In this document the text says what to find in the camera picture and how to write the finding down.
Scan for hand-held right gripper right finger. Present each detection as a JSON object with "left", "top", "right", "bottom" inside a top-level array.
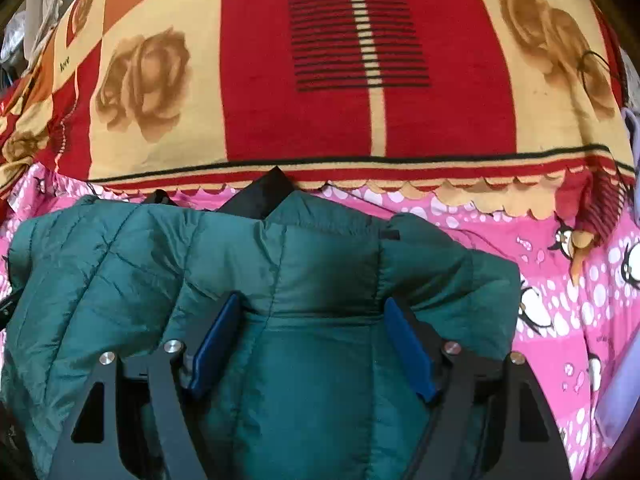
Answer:
[{"left": 384, "top": 297, "right": 573, "bottom": 480}]

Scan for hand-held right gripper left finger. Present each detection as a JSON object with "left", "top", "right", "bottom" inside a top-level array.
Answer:
[{"left": 47, "top": 292, "right": 244, "bottom": 480}]

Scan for green puffer jacket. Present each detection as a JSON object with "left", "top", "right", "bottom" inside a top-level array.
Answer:
[{"left": 0, "top": 165, "right": 523, "bottom": 480}]

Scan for pink penguin blanket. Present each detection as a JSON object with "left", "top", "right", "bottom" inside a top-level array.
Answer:
[{"left": 0, "top": 160, "right": 640, "bottom": 480}]

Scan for red yellow rose blanket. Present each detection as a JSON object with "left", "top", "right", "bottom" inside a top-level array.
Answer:
[{"left": 0, "top": 0, "right": 638, "bottom": 286}]

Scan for clear plastic bags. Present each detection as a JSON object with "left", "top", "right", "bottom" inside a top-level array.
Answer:
[{"left": 0, "top": 0, "right": 68, "bottom": 68}]

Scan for thin black cable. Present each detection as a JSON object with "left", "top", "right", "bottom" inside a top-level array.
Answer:
[{"left": 575, "top": 49, "right": 637, "bottom": 183}]

